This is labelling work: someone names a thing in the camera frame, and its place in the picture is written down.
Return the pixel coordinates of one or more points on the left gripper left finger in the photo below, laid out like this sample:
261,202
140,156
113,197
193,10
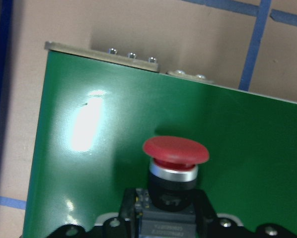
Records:
128,222

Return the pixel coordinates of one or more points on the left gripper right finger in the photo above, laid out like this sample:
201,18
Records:
207,223

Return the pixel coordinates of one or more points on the green conveyor belt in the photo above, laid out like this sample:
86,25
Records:
123,151

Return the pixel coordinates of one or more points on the red push button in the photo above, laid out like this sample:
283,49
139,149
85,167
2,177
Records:
173,172

